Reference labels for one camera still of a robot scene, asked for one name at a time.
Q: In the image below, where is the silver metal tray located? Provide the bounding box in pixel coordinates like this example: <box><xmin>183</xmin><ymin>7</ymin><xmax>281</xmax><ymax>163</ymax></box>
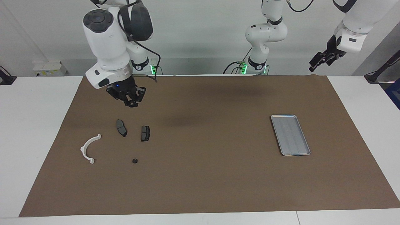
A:
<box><xmin>271</xmin><ymin>115</ymin><xmax>311</xmax><ymax>156</ymax></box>

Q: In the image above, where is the brown table mat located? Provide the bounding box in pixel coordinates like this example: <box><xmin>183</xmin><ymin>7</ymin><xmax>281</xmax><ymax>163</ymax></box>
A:
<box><xmin>19</xmin><ymin>75</ymin><xmax>400</xmax><ymax>217</ymax></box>

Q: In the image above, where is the blue crate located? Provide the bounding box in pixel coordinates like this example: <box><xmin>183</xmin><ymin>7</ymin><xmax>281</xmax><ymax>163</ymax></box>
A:
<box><xmin>385</xmin><ymin>78</ymin><xmax>400</xmax><ymax>110</ymax></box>

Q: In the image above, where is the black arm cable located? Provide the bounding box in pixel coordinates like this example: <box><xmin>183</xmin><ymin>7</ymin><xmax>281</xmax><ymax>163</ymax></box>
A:
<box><xmin>120</xmin><ymin>3</ymin><xmax>161</xmax><ymax>83</ymax></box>
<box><xmin>287</xmin><ymin>0</ymin><xmax>314</xmax><ymax>13</ymax></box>

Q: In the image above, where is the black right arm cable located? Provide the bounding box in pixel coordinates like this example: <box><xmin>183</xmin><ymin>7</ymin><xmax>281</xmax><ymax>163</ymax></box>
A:
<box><xmin>120</xmin><ymin>3</ymin><xmax>161</xmax><ymax>83</ymax></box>

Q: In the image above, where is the black clamp mount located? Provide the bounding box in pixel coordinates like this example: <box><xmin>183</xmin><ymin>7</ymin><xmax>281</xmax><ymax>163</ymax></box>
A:
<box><xmin>0</xmin><ymin>66</ymin><xmax>17</xmax><ymax>85</ymax></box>

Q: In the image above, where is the white power strip box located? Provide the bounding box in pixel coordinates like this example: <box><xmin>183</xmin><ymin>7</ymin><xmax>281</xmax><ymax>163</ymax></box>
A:
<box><xmin>33</xmin><ymin>61</ymin><xmax>68</xmax><ymax>76</ymax></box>

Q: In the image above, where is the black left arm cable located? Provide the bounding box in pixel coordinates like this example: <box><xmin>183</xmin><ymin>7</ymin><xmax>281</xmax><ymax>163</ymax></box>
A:
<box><xmin>287</xmin><ymin>0</ymin><xmax>314</xmax><ymax>13</ymax></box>

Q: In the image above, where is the white curved plastic part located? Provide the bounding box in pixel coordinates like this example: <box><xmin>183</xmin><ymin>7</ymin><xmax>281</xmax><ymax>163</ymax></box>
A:
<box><xmin>80</xmin><ymin>134</ymin><xmax>102</xmax><ymax>164</ymax></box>

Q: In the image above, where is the dark eared brake pad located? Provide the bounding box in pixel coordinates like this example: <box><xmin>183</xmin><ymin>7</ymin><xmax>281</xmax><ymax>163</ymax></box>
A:
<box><xmin>116</xmin><ymin>119</ymin><xmax>128</xmax><ymax>137</ymax></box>

